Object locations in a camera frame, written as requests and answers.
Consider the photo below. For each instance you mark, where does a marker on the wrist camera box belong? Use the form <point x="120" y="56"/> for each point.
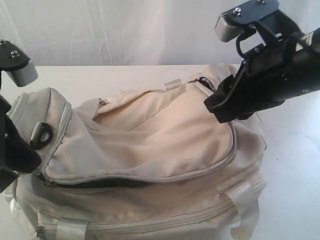
<point x="16" y="64"/>
<point x="263" y="16"/>

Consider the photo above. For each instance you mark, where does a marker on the white backdrop curtain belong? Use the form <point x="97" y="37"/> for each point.
<point x="117" y="32"/>

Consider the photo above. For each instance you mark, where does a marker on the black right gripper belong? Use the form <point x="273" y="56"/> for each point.
<point x="265" y="82"/>

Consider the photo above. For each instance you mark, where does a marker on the cream fabric duffel bag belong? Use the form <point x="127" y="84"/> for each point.
<point x="142" y="165"/>

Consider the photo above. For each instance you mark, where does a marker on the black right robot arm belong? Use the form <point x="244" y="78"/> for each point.
<point x="312" y="37"/>

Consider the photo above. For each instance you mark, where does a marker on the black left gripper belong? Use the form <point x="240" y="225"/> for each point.
<point x="16" y="155"/>

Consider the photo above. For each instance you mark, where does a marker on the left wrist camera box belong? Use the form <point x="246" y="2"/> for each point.
<point x="16" y="64"/>

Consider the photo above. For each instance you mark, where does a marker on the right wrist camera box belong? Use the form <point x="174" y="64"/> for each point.
<point x="263" y="16"/>

